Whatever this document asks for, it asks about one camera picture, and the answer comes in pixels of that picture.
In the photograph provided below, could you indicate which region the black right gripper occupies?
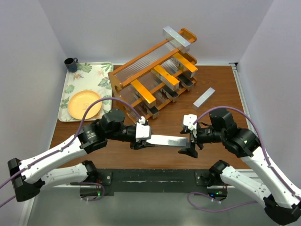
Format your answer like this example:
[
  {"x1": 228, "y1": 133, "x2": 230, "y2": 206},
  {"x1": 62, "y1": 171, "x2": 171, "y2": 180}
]
[{"x1": 178, "y1": 123, "x2": 224, "y2": 158}]

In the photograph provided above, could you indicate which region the orange toothpaste box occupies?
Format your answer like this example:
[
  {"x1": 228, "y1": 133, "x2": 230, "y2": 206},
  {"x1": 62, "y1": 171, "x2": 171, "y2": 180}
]
[
  {"x1": 131, "y1": 80, "x2": 156, "y2": 107},
  {"x1": 151, "y1": 65, "x2": 180, "y2": 91},
  {"x1": 171, "y1": 53, "x2": 198, "y2": 78}
]

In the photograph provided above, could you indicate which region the silver R&O charcoal toothpaste box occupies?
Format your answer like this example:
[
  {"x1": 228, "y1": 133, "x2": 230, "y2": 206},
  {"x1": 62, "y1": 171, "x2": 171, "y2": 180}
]
[{"x1": 161, "y1": 86, "x2": 179, "y2": 103}]

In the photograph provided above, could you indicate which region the orange toothpaste box front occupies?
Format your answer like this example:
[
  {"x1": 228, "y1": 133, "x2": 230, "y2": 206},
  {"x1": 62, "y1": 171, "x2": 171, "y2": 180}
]
[{"x1": 171, "y1": 53, "x2": 198, "y2": 78}]

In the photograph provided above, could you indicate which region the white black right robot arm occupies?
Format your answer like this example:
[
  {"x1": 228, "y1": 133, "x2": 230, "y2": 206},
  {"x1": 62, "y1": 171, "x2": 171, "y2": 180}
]
[{"x1": 179, "y1": 108, "x2": 301, "y2": 226}]

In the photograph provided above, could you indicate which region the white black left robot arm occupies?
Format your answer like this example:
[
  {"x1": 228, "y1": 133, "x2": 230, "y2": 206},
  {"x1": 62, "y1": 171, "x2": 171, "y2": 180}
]
[{"x1": 8, "y1": 109, "x2": 151, "y2": 202}]

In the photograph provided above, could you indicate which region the wooden three-tier shelf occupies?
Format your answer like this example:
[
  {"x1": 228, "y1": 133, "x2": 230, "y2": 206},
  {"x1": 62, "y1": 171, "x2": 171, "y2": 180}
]
[{"x1": 109, "y1": 28, "x2": 197, "y2": 122}]

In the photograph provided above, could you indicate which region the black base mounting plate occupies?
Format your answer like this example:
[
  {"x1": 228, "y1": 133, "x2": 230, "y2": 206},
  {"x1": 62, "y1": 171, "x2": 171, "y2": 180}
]
[{"x1": 87, "y1": 169, "x2": 229, "y2": 200}]

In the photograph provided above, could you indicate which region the orange plate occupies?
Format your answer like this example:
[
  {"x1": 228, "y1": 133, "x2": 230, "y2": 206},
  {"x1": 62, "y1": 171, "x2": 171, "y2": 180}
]
[{"x1": 67, "y1": 90, "x2": 101, "y2": 120}]

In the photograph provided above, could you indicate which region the floral serving tray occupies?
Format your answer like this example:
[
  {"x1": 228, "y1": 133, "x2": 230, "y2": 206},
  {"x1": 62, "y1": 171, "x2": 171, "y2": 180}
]
[{"x1": 58, "y1": 62, "x2": 113, "y2": 122}]

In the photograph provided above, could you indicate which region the dark blue mug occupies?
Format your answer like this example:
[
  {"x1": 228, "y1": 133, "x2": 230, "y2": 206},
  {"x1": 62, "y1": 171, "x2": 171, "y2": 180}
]
[{"x1": 64, "y1": 57, "x2": 78, "y2": 73}]

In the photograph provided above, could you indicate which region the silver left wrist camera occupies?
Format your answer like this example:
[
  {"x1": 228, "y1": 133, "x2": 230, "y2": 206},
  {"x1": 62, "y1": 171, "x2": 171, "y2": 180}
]
[{"x1": 135, "y1": 116, "x2": 151, "y2": 142}]

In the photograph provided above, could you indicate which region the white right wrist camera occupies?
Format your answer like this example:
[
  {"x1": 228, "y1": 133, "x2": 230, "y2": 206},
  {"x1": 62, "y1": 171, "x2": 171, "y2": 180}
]
[{"x1": 180, "y1": 114, "x2": 197, "y2": 137}]

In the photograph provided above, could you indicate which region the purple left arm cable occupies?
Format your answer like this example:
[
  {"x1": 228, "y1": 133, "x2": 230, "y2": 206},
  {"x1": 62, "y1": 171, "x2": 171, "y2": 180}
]
[{"x1": 0, "y1": 97, "x2": 146, "y2": 208}]

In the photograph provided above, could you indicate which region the aluminium table edge rail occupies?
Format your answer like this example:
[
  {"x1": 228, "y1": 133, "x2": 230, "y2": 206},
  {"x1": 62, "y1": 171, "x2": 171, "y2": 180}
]
[{"x1": 230, "y1": 64, "x2": 259, "y2": 138}]

